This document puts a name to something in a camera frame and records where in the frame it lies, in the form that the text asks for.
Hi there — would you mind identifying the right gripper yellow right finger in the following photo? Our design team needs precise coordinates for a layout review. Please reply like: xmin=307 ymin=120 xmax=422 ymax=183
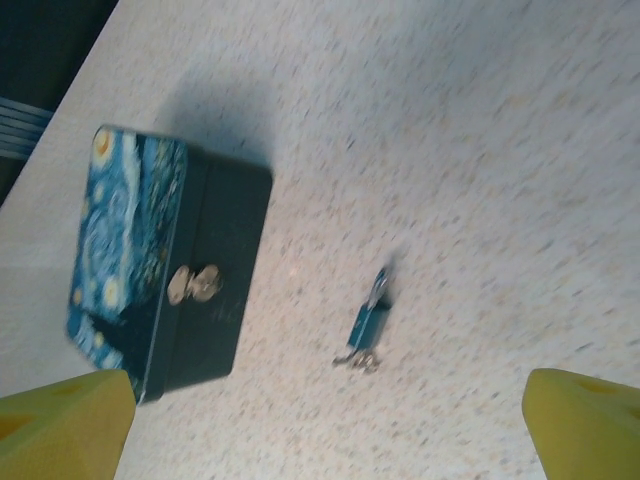
xmin=521 ymin=368 xmax=640 ymax=480

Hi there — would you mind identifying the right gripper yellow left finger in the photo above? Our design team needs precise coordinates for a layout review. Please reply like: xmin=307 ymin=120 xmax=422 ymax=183
xmin=0 ymin=368 xmax=137 ymax=480

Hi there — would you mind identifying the starry night tin box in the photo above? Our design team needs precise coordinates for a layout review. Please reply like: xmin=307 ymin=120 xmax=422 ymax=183
xmin=64 ymin=124 xmax=275 ymax=407

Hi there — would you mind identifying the silver key bunch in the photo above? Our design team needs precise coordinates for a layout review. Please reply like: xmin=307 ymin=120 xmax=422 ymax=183
xmin=332 ymin=347 xmax=382 ymax=374

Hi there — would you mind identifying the small blue padlock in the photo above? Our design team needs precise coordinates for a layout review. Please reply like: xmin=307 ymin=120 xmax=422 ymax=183
xmin=346 ymin=264 xmax=396 ymax=352

